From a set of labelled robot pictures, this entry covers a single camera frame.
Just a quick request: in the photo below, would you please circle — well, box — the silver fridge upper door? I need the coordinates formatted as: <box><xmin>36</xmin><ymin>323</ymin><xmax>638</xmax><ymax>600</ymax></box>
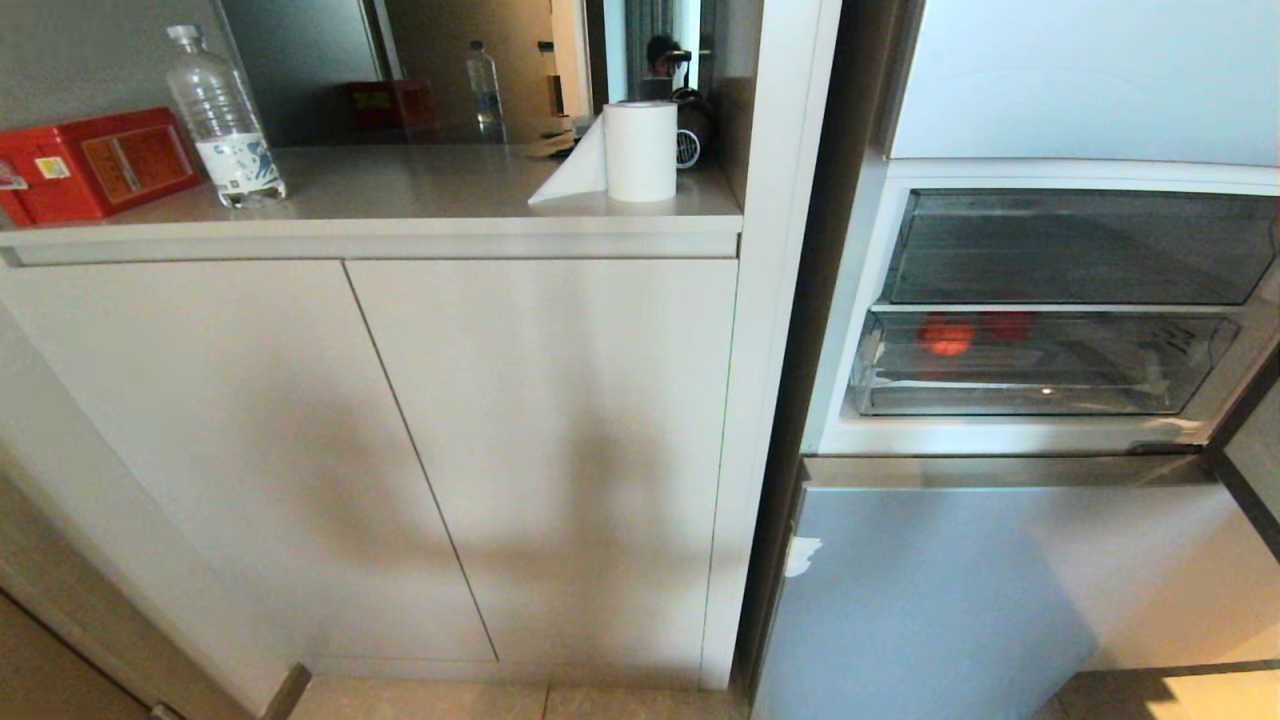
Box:
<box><xmin>886</xmin><ymin>0</ymin><xmax>1280</xmax><ymax>167</ymax></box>

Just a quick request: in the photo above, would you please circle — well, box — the silver fridge lower door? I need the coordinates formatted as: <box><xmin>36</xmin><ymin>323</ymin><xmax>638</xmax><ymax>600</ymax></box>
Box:
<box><xmin>752</xmin><ymin>457</ymin><xmax>1280</xmax><ymax>720</ymax></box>

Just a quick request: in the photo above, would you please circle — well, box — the red tomato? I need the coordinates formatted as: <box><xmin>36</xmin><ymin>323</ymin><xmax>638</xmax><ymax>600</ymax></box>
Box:
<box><xmin>920</xmin><ymin>314</ymin><xmax>976</xmax><ymax>358</ymax></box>

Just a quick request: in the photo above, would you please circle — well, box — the red rectangular box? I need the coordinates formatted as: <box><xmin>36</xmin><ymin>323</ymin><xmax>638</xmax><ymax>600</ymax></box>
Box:
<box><xmin>0</xmin><ymin>107</ymin><xmax>203</xmax><ymax>228</ymax></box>

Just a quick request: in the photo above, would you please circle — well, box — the beige cabinet door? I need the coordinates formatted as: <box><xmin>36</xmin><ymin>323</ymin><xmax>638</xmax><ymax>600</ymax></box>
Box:
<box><xmin>0</xmin><ymin>260</ymin><xmax>498</xmax><ymax>713</ymax></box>
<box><xmin>346</xmin><ymin>258</ymin><xmax>739</xmax><ymax>677</ymax></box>

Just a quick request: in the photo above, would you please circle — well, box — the silver fridge door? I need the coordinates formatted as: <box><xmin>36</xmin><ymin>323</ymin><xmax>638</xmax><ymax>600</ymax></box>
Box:
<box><xmin>886</xmin><ymin>0</ymin><xmax>1280</xmax><ymax>167</ymax></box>
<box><xmin>752</xmin><ymin>457</ymin><xmax>1280</xmax><ymax>720</ymax></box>

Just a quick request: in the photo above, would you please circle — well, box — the clear plastic water bottle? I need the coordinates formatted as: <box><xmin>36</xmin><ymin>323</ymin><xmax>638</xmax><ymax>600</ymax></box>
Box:
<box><xmin>165</xmin><ymin>25</ymin><xmax>287</xmax><ymax>210</ymax></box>

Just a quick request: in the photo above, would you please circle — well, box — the transparent fridge drawer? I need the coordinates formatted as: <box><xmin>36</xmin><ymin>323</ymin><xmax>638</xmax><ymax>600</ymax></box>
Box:
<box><xmin>848</xmin><ymin>306</ymin><xmax>1241</xmax><ymax>417</ymax></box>
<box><xmin>880</xmin><ymin>189</ymin><xmax>1280</xmax><ymax>306</ymax></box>

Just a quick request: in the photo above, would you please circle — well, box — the white paper towel roll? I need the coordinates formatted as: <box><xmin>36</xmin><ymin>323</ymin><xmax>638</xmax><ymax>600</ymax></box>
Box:
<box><xmin>528</xmin><ymin>101</ymin><xmax>679</xmax><ymax>207</ymax></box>

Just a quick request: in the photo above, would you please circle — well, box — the silver refrigerator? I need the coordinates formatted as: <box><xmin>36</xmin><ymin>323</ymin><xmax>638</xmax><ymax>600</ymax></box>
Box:
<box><xmin>752</xmin><ymin>0</ymin><xmax>1280</xmax><ymax>720</ymax></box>

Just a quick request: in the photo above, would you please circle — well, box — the beige cabinet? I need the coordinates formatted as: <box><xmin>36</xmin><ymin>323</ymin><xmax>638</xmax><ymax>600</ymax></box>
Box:
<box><xmin>0</xmin><ymin>143</ymin><xmax>843</xmax><ymax>714</ymax></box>

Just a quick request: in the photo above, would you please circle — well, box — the black hair dryer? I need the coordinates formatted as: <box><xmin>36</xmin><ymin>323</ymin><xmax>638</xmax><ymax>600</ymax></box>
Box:
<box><xmin>672</xmin><ymin>88</ymin><xmax>715</xmax><ymax>170</ymax></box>

